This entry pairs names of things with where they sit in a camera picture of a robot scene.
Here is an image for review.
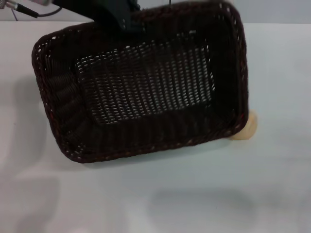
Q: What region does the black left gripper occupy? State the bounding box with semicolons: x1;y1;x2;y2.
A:
51;0;147;33

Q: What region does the dark brown woven basket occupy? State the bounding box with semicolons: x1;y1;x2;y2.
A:
31;1;250;164

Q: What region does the cream and red peach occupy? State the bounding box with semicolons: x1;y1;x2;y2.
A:
230;109;258;141

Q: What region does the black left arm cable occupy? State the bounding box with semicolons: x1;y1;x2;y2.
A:
15;3;62;18

